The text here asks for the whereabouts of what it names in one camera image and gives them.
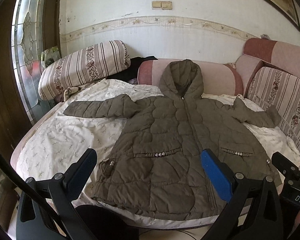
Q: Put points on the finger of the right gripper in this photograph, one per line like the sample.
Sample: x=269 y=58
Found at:
x=284 y=165

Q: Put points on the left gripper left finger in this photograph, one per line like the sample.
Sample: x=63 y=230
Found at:
x=45 y=209

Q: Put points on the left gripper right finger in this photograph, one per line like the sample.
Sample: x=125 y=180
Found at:
x=252 y=208

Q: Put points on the olive green quilted hooded coat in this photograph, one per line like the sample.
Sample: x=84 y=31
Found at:
x=154 y=168

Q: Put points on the striped floral cushion right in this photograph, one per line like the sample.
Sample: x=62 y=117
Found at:
x=273 y=87

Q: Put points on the white floral bed sheet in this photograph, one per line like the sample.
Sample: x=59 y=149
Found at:
x=56 y=141

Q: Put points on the red pink cushion top right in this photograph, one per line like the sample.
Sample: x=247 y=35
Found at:
x=282 y=55

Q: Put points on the pink corner cushion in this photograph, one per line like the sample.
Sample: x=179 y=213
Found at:
x=247 y=66

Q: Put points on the pink quilted bolster cushion centre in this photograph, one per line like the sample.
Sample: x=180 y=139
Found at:
x=218 y=78

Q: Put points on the striped floral bolster pillow left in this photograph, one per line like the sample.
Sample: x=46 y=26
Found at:
x=83 y=67

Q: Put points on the black garment behind pillows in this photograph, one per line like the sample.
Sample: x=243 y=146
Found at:
x=132 y=71

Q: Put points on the stained glass door panel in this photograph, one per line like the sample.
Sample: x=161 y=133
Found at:
x=27 y=48

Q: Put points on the beige wall switch plate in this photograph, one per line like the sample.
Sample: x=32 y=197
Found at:
x=164 y=5

